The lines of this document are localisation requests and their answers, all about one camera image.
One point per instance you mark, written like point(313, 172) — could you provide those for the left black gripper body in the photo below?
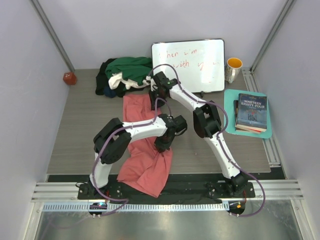
point(163, 143)

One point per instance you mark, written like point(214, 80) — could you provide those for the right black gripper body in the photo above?
point(155, 94)

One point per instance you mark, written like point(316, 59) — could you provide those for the white dry-erase board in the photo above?
point(199, 64)

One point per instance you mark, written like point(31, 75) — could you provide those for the pink t shirt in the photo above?
point(146, 170)

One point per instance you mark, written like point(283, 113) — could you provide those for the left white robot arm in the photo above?
point(113, 140)

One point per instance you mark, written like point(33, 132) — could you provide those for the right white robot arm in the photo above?
point(206, 124)

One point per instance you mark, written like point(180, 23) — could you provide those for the green t shirt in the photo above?
point(132, 68)

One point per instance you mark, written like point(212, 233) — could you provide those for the white t shirt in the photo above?
point(117, 79)

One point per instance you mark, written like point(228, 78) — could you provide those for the black t shirt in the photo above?
point(102, 82)

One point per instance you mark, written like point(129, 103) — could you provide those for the yellow white mug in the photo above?
point(232, 69)

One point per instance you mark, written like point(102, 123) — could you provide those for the teal tray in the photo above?
point(230, 95)

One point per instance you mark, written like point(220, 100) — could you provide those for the blue 1984 book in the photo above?
point(252, 97)

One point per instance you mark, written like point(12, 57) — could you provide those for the red cube eraser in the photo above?
point(70, 78)

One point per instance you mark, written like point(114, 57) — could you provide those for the white slotted cable duct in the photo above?
point(94, 207)

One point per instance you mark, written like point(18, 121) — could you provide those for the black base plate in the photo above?
point(183, 189)

